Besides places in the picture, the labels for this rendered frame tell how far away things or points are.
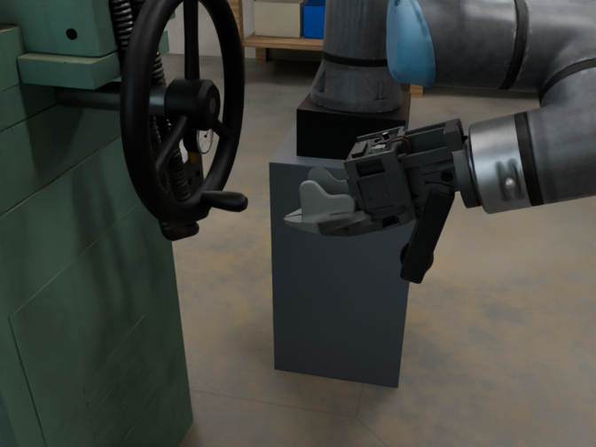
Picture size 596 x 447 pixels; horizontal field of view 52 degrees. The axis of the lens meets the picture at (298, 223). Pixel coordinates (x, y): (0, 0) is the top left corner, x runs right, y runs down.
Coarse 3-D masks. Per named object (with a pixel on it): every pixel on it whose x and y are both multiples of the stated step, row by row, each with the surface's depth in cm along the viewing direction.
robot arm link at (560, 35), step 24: (528, 0) 58; (552, 0) 59; (576, 0) 58; (528, 24) 57; (552, 24) 57; (576, 24) 57; (528, 48) 57; (552, 48) 57; (576, 48) 56; (528, 72) 58; (552, 72) 57
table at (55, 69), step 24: (0, 24) 68; (0, 48) 65; (24, 48) 68; (168, 48) 80; (0, 72) 65; (24, 72) 68; (48, 72) 67; (72, 72) 66; (96, 72) 66; (120, 72) 70
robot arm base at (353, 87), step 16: (320, 64) 124; (336, 64) 118; (352, 64) 116; (368, 64) 116; (384, 64) 117; (320, 80) 122; (336, 80) 118; (352, 80) 117; (368, 80) 117; (384, 80) 118; (320, 96) 121; (336, 96) 118; (352, 96) 117; (368, 96) 117; (384, 96) 120; (400, 96) 122; (352, 112) 118; (368, 112) 118; (384, 112) 120
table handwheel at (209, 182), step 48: (192, 0) 67; (144, 48) 58; (192, 48) 69; (240, 48) 80; (96, 96) 73; (144, 96) 58; (192, 96) 69; (240, 96) 83; (144, 144) 60; (144, 192) 63
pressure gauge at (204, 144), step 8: (184, 136) 101; (192, 136) 101; (200, 136) 102; (208, 136) 105; (184, 144) 102; (192, 144) 102; (200, 144) 103; (208, 144) 106; (192, 152) 103; (200, 152) 103; (192, 160) 106
